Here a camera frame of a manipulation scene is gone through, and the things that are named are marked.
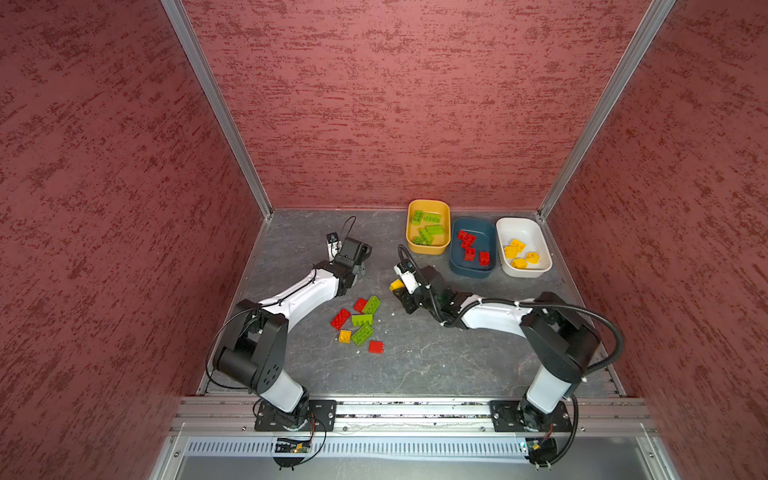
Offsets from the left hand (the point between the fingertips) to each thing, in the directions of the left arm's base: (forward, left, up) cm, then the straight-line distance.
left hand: (341, 271), depth 91 cm
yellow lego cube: (+9, -61, -8) cm, 62 cm away
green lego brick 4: (-8, -9, -7) cm, 14 cm away
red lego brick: (+12, -44, -6) cm, 46 cm away
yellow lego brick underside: (+14, -59, -7) cm, 61 cm away
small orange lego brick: (-17, -2, -9) cm, 20 cm away
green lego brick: (+31, -26, -8) cm, 41 cm away
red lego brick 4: (-20, -12, -9) cm, 25 cm away
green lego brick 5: (-13, -7, -6) cm, 16 cm away
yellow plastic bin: (+19, -34, -8) cm, 40 cm away
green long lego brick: (+31, -31, -8) cm, 45 cm away
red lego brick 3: (-8, -6, -7) cm, 12 cm away
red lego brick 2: (+11, -49, -7) cm, 50 cm away
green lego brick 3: (+21, -29, -7) cm, 36 cm away
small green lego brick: (+19, -26, -8) cm, 33 cm away
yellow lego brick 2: (+12, -66, -7) cm, 68 cm away
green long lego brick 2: (-17, -7, -9) cm, 20 cm away
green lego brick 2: (+25, -32, -7) cm, 41 cm away
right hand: (-6, -18, -4) cm, 19 cm away
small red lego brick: (+21, -43, -7) cm, 48 cm away
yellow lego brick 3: (-5, -17, +1) cm, 18 cm away
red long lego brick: (+19, -45, -8) cm, 50 cm away
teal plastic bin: (+23, -51, -6) cm, 56 cm away
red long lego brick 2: (-12, 0, -8) cm, 15 cm away
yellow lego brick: (+18, -63, -8) cm, 67 cm away
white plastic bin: (+24, -68, -7) cm, 73 cm away
